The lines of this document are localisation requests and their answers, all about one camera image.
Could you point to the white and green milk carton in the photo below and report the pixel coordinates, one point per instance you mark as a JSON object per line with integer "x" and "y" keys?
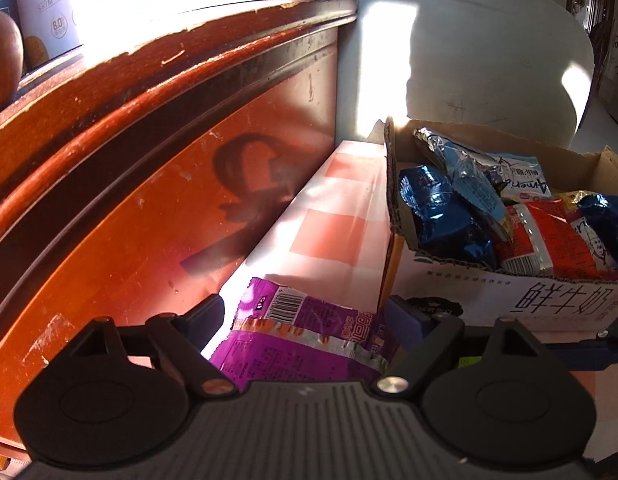
{"x": 54, "y": 0}

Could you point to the cardboard box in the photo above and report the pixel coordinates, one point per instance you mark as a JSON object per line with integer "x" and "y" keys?
{"x": 489, "y": 295}

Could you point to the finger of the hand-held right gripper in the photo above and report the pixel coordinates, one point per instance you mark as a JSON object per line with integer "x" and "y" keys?
{"x": 589, "y": 357}

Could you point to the blue foil snack packet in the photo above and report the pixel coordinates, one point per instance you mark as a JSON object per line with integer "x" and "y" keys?
{"x": 609, "y": 220}
{"x": 439, "y": 215}

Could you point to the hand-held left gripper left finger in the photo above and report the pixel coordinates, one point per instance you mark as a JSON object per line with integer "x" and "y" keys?
{"x": 211, "y": 315}

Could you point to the purple snack packet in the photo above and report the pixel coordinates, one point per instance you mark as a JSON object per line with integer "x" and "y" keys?
{"x": 299, "y": 340}

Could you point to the red wooden cabinet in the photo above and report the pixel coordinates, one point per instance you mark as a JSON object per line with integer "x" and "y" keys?
{"x": 139, "y": 185}

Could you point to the orange round fruit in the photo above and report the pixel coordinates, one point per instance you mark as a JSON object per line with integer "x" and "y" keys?
{"x": 1, "y": 60}

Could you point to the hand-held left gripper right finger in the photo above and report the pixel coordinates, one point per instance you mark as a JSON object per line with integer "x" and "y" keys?
{"x": 404, "y": 317}

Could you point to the red snack packet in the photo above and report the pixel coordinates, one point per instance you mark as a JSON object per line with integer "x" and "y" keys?
{"x": 549, "y": 240}

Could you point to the silver and blue snack packet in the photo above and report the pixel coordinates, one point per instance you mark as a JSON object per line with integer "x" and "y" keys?
{"x": 469, "y": 175}

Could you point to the white and blue snack packet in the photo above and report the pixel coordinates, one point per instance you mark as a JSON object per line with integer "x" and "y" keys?
{"x": 524, "y": 175}

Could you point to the yellow bread packet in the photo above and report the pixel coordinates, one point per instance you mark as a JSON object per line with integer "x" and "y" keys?
{"x": 571, "y": 199}

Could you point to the green snack packet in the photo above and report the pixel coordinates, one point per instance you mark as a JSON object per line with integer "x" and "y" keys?
{"x": 469, "y": 362}

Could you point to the pink checked cloth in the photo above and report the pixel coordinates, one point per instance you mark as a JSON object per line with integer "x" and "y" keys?
{"x": 334, "y": 220}

